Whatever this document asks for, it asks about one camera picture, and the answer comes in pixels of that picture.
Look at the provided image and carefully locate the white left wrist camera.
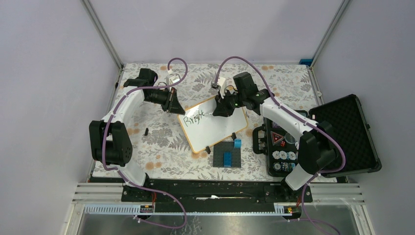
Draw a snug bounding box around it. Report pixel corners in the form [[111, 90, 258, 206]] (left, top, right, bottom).
[[166, 74, 181, 85]]

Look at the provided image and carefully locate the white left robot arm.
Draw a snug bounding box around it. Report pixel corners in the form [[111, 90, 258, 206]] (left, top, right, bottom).
[[89, 68, 185, 201]]

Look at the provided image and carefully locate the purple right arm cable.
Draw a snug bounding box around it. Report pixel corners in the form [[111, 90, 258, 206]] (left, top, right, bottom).
[[212, 56, 347, 235]]

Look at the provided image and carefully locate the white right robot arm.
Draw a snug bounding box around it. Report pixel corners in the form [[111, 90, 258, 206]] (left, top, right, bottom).
[[211, 72, 338, 202]]

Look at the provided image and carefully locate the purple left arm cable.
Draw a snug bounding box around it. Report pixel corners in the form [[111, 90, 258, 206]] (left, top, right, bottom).
[[101, 57, 189, 229]]

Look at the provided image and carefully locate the dark grey brick baseplate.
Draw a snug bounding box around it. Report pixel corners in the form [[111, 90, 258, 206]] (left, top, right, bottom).
[[212, 141, 242, 168]]

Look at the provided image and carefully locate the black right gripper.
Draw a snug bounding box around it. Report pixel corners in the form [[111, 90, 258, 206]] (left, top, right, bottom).
[[213, 89, 246, 118]]

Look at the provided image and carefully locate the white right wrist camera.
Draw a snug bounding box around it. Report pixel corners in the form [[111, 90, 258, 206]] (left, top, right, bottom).
[[211, 76, 227, 96]]

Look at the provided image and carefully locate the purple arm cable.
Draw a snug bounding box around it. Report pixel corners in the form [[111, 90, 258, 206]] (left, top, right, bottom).
[[212, 56, 347, 235], [101, 57, 189, 229]]

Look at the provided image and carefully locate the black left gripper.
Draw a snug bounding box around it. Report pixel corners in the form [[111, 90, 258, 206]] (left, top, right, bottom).
[[146, 86, 185, 115]]

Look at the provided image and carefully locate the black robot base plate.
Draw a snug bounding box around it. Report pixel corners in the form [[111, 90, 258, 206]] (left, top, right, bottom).
[[121, 179, 301, 213]]

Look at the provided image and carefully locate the yellow framed whiteboard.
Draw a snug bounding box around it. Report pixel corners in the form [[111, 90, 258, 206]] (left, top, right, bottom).
[[177, 97, 248, 153]]

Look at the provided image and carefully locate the white slotted cable duct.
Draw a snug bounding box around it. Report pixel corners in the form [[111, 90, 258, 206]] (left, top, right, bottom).
[[83, 203, 293, 216]]

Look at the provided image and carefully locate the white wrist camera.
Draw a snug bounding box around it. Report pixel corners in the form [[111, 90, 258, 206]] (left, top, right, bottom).
[[211, 76, 227, 96], [166, 74, 181, 85]]

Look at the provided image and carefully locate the black poker chip case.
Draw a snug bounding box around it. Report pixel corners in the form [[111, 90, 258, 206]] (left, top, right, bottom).
[[253, 94, 382, 177]]

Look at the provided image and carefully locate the light blue toy brick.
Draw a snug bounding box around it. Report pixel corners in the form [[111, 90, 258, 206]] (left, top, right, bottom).
[[233, 139, 242, 149]]

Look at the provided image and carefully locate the blue corner bracket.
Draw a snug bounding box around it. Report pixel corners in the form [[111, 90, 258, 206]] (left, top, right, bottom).
[[299, 59, 313, 66]]

